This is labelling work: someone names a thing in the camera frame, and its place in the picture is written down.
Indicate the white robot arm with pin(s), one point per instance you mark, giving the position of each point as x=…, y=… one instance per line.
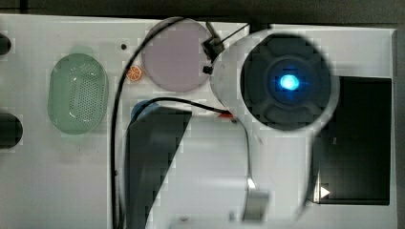
x=246, y=167

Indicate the black toaster oven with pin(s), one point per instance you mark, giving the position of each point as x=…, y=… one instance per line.
x=351, y=156

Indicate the blue cup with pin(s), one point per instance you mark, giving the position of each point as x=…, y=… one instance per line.
x=143, y=110

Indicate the purple round plate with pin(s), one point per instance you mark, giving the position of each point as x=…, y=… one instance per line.
x=174, y=58

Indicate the orange slice toy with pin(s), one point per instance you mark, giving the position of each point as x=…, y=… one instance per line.
x=135, y=73

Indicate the green perforated colander basket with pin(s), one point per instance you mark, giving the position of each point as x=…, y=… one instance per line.
x=78, y=94

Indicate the black cylinder lower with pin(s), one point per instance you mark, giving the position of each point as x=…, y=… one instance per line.
x=11, y=131

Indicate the black cylinder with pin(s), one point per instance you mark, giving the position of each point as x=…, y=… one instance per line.
x=5, y=44
x=11, y=131

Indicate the black cylinder upper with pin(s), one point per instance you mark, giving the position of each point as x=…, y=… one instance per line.
x=5, y=44

